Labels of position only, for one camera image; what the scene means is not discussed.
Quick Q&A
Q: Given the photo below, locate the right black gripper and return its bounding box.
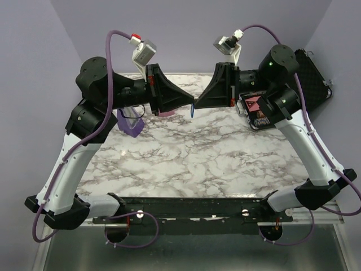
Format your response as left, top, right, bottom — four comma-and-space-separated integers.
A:
192, 63, 272, 110

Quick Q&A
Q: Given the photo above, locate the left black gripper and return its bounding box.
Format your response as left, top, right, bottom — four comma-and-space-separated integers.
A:
103, 63, 195, 116

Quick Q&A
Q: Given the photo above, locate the blue key tag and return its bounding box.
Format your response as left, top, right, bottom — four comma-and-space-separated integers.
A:
190, 103, 195, 119

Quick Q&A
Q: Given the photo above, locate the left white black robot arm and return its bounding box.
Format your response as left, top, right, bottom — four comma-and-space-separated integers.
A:
25, 56, 194, 230

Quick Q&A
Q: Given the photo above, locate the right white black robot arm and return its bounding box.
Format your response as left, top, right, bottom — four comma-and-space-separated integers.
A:
193, 44, 357, 221

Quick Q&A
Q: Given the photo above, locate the pink metronome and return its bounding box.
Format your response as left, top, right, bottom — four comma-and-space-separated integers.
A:
159, 110, 175, 117

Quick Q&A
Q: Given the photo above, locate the red playing card deck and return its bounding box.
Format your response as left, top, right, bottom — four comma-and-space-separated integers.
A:
244, 96, 260, 113

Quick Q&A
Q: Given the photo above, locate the purple metronome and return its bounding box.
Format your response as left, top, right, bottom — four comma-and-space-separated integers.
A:
117, 107, 145, 138

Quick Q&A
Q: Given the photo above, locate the black poker chip case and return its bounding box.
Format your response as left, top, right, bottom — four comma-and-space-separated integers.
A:
237, 49, 332, 130

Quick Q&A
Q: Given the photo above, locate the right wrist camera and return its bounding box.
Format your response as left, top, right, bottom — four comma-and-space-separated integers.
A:
213, 29, 244, 65

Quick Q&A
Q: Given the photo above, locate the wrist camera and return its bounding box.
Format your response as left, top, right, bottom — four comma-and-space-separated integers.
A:
129, 36, 156, 78
213, 29, 244, 65

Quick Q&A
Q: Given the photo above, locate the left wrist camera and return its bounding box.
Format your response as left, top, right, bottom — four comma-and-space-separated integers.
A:
129, 36, 156, 78

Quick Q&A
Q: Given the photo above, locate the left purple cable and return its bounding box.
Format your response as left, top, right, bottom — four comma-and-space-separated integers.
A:
31, 29, 160, 249

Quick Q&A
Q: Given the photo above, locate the purple cable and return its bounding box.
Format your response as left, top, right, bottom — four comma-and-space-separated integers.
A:
241, 24, 361, 246
31, 29, 160, 249

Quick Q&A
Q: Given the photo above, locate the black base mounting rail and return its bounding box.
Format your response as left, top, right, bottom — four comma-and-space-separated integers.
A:
93, 197, 293, 235

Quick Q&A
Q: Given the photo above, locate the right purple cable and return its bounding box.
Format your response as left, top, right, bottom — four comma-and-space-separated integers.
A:
241, 24, 361, 246

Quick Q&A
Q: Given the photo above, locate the aluminium frame extrusion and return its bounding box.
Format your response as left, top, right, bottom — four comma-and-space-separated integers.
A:
292, 201, 344, 225

